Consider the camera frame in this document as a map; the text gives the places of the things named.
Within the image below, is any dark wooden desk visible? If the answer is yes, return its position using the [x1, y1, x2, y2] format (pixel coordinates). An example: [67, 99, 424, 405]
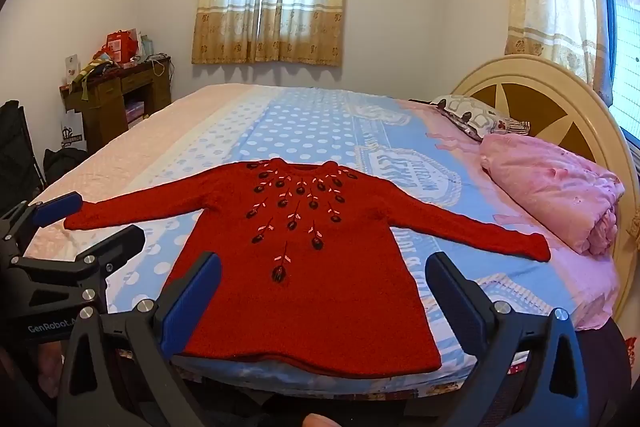
[59, 57, 173, 152]

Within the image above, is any white crown print paper bag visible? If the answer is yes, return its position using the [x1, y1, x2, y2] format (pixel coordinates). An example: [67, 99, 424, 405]
[61, 109, 87, 151]

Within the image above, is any folded pink quilt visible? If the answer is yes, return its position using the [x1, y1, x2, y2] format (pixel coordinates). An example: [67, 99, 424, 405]
[480, 133, 627, 255]

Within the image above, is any black bag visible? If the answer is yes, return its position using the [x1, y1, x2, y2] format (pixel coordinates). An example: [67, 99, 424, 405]
[42, 148, 90, 188]

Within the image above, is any cream and brown headboard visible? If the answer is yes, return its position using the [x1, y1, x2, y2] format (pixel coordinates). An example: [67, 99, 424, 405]
[450, 56, 640, 323]

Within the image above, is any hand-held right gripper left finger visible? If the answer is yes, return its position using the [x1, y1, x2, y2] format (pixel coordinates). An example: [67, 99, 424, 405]
[55, 251, 223, 427]

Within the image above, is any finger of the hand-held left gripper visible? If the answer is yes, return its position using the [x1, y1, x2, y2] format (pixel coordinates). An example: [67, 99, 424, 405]
[0, 191, 84, 259]
[10, 223, 146, 314]

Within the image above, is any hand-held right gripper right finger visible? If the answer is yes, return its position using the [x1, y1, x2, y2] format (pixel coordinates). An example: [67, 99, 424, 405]
[425, 251, 591, 427]

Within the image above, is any red gift box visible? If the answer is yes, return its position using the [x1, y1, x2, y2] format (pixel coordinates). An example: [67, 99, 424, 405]
[105, 29, 140, 64]

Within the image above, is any blue polka dot bed sheet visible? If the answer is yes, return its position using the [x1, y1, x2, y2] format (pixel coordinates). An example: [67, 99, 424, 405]
[105, 86, 623, 403]

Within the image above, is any yellow green striped cloth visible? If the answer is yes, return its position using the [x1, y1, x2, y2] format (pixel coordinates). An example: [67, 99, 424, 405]
[74, 58, 119, 86]

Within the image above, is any black folded chair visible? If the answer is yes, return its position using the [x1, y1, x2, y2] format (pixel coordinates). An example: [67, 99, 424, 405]
[0, 101, 43, 204]

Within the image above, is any pale pink quilted mattress pad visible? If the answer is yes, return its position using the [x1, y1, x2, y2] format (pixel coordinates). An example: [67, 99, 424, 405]
[22, 84, 256, 260]

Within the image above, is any small white paper bag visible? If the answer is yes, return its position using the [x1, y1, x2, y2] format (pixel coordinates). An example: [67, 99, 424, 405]
[63, 54, 81, 86]

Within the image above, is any white patterned pillow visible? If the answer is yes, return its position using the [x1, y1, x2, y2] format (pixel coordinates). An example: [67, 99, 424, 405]
[431, 94, 531, 142]

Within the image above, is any red knitted embroidered sweater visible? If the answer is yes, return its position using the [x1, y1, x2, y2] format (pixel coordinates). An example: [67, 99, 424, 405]
[64, 159, 552, 380]

